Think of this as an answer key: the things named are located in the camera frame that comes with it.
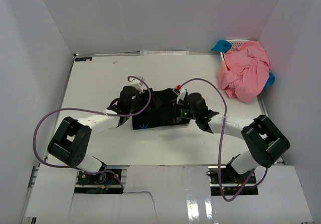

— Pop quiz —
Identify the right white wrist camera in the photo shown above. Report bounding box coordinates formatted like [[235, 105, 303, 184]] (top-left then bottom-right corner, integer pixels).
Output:
[[173, 85, 187, 105]]

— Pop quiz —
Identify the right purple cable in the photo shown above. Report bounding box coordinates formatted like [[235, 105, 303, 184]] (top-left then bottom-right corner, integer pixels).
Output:
[[179, 78, 268, 202]]

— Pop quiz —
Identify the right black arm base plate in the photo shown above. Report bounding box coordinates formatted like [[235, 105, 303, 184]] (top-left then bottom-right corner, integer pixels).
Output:
[[206, 168, 259, 196]]

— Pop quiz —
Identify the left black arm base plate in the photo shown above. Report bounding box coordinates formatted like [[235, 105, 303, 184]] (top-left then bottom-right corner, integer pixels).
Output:
[[74, 168, 123, 194]]

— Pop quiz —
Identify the pink t shirt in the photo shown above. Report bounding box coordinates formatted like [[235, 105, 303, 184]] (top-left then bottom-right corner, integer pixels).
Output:
[[217, 41, 271, 103]]

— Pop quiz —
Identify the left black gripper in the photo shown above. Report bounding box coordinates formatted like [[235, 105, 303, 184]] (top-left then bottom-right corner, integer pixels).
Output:
[[128, 88, 162, 113]]

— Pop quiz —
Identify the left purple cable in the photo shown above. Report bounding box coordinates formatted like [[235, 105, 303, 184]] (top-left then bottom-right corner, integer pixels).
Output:
[[33, 75, 152, 188]]

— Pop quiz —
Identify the printed paper at back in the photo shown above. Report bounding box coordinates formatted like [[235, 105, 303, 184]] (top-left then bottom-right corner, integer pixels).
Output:
[[140, 50, 189, 56]]

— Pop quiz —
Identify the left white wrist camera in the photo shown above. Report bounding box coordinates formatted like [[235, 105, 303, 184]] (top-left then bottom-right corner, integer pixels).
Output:
[[129, 76, 144, 93]]

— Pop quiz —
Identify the purple cable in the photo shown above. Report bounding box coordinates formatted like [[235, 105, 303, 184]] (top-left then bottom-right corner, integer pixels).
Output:
[[33, 75, 152, 188], [179, 78, 268, 202]]

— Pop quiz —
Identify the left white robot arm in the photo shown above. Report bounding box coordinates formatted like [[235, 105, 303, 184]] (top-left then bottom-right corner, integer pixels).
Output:
[[47, 86, 152, 183]]

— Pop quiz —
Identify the black t shirt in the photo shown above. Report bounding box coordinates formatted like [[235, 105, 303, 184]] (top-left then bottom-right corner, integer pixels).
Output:
[[132, 88, 190, 130]]

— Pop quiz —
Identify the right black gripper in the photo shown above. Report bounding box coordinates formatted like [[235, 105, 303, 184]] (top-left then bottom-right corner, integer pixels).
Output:
[[161, 98, 198, 124]]

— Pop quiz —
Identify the blue t shirt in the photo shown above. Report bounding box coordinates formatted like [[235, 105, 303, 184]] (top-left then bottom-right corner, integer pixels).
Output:
[[211, 40, 275, 89]]

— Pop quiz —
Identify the white perforated laundry basket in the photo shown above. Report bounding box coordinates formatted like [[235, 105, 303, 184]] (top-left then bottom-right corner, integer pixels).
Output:
[[226, 39, 249, 51]]

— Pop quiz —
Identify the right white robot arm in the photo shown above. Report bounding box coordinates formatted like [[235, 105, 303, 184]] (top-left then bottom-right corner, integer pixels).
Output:
[[173, 89, 290, 183]]

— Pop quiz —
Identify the black label sticker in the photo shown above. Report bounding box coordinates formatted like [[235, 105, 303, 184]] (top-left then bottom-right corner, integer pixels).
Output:
[[74, 57, 92, 62]]

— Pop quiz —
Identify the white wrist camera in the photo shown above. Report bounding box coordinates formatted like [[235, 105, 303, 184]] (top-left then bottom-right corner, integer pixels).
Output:
[[173, 85, 187, 105], [129, 76, 144, 93]]

